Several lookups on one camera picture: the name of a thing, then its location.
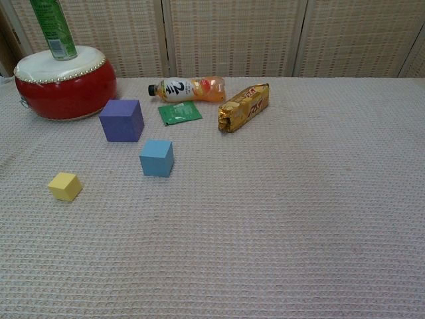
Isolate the beige woven tablecloth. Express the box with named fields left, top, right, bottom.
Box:
left=0, top=76, right=425, bottom=319

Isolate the green foil sachet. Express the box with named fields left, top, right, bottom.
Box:
left=157, top=100, right=203, bottom=126

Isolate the medium blue cube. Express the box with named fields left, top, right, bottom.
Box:
left=139, top=139, right=175, bottom=177

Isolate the woven bamboo screen panel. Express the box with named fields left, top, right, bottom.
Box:
left=0, top=0, right=171, bottom=79
left=161, top=0, right=308, bottom=78
left=398, top=32, right=425, bottom=79
left=294, top=0, right=425, bottom=79

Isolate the small yellow cube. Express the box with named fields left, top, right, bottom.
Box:
left=47, top=171, right=83, bottom=202

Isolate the brown wooden cabinet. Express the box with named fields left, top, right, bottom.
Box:
left=0, top=13, right=25, bottom=76

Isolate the gold snack packet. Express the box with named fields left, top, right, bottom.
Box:
left=217, top=82, right=270, bottom=134

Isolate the red drum white skin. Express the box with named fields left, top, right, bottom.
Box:
left=13, top=45, right=118, bottom=121

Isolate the orange drink plastic bottle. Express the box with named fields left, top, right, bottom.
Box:
left=147, top=76, right=227, bottom=104

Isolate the large purple cube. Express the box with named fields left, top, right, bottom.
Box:
left=98, top=99, right=145, bottom=144

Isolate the tall green drink can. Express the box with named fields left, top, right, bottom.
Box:
left=29, top=0, right=78, bottom=61

